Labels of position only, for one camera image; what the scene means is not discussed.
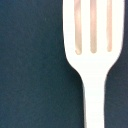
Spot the cream slotted spatula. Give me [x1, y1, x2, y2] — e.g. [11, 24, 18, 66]
[63, 0, 125, 128]

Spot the black table mat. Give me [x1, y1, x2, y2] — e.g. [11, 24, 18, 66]
[0, 0, 128, 128]

